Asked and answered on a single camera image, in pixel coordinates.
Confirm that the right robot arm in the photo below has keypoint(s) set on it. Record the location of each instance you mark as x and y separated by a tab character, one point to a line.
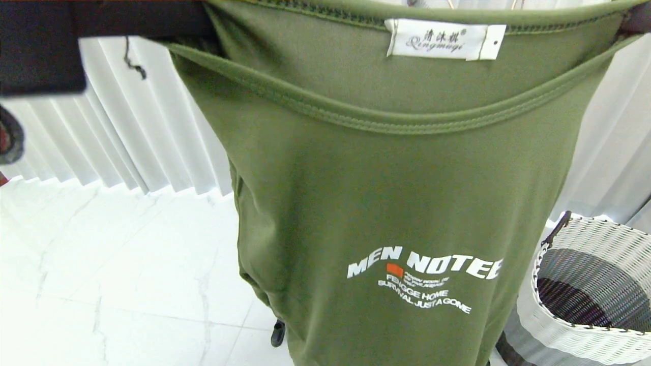
635	20

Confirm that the black clothes rack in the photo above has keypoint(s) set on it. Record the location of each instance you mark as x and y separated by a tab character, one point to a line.
278	333

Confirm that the white laundry basket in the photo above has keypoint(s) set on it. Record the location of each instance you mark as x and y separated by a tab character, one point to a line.
610	345

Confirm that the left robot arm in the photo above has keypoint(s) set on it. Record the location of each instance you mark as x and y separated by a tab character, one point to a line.
40	46

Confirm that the white curtain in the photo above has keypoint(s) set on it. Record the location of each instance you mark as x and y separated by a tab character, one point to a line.
152	127

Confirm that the green printed shirt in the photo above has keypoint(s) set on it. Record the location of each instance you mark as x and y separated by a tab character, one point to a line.
386	193

